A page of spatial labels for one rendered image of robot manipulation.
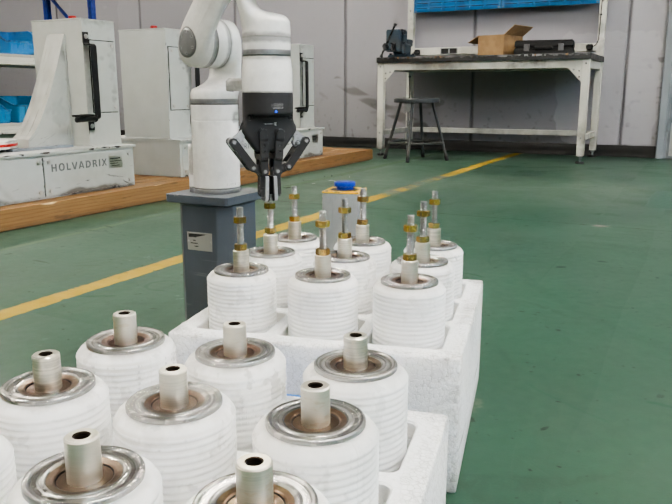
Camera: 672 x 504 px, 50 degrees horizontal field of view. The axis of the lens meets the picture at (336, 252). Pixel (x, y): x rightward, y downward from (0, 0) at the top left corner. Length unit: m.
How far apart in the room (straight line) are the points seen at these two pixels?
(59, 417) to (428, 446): 0.32
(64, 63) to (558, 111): 4.04
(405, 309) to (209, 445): 0.41
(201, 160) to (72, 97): 2.00
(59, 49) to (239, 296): 2.51
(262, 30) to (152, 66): 2.73
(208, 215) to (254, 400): 0.78
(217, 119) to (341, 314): 0.59
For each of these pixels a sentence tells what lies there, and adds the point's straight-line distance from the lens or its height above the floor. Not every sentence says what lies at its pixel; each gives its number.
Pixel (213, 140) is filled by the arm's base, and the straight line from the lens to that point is 1.41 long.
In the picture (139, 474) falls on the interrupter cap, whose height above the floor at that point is 0.25.
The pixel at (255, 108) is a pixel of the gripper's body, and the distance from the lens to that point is 1.06.
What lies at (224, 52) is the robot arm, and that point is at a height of 0.57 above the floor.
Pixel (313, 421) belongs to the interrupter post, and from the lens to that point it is 0.54.
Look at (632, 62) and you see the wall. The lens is 6.13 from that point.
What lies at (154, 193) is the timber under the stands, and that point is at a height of 0.04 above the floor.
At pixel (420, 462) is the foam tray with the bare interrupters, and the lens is 0.66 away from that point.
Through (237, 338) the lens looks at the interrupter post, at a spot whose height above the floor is 0.27.
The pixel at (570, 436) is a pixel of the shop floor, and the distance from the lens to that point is 1.15.
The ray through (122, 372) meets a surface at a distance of 0.71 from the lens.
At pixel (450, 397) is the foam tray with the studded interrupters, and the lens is 0.91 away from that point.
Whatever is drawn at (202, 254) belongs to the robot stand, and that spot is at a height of 0.18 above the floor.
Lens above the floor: 0.49
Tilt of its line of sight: 12 degrees down
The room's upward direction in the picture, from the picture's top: straight up
